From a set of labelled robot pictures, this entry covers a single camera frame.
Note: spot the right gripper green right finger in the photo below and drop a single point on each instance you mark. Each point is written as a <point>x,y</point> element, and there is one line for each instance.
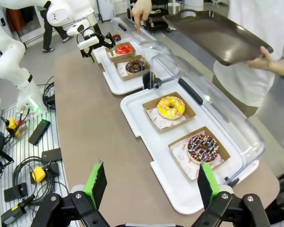
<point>209,186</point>

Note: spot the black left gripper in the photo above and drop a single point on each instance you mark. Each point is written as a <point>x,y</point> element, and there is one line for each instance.
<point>92,41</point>

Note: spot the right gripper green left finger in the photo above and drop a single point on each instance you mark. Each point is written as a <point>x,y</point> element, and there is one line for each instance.
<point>94,184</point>

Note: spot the red glazed donut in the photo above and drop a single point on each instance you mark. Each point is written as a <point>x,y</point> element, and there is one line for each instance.
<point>123,49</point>

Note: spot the red printed paper liner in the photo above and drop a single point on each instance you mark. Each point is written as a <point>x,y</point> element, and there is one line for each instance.
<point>156,120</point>
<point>121,69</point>
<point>182,158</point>

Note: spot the chocolate crumb donut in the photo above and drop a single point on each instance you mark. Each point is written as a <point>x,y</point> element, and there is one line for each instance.
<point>135,66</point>

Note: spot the dark brown serving tray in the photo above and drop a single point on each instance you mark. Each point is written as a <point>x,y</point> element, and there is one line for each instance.
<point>217,37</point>

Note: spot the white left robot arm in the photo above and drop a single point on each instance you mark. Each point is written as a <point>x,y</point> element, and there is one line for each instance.
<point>9,54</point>

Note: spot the chocolate donut with coloured sprinkles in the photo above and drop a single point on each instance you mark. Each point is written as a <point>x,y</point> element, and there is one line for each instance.
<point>203,148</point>

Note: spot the walking person in black trousers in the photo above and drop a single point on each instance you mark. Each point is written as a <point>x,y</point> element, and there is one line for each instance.
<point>48,35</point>

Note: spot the chocolate sprinkle donut in tray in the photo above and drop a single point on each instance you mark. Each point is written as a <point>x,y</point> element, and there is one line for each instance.
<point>177,142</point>

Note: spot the yellow donut in cardboard tray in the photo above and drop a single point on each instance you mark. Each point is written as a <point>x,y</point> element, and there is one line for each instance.
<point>150,106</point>

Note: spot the yellow sprinkled donut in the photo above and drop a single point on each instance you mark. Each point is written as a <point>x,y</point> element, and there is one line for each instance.
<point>171,107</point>

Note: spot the person in white shirt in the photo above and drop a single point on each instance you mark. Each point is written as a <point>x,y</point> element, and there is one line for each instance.
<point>251,89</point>

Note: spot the person's right hand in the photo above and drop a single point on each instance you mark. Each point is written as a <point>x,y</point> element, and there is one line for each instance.
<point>142,10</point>

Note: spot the person's left hand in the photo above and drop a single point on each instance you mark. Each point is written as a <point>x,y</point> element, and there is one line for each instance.
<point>272,65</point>

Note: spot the white display tray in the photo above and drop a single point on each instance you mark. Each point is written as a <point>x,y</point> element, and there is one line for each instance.
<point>113,82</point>
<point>156,165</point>

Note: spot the clear plastic display lid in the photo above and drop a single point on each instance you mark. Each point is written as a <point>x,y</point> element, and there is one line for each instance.
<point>227,113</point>
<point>146,40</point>

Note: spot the flat black square box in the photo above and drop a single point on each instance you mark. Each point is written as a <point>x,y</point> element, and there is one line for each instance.
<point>51,155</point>

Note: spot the black equipment crate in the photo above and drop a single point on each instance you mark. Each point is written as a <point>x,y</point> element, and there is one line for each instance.
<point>158,23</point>

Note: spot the long black rectangular box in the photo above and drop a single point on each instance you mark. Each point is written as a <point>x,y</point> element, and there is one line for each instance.
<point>39,132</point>

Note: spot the black and yellow hand controller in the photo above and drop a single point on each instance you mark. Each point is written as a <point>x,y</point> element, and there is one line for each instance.
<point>16,209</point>

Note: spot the yellow emergency stop button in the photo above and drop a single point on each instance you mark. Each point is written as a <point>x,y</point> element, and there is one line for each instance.
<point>12,124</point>

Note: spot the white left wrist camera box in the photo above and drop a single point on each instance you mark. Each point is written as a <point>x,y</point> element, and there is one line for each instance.
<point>77,27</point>

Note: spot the yellow plastic switch box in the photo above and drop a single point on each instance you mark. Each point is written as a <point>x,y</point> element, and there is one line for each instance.
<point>38,175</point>

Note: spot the black metal bracket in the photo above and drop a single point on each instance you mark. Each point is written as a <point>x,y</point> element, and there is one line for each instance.
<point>15,192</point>

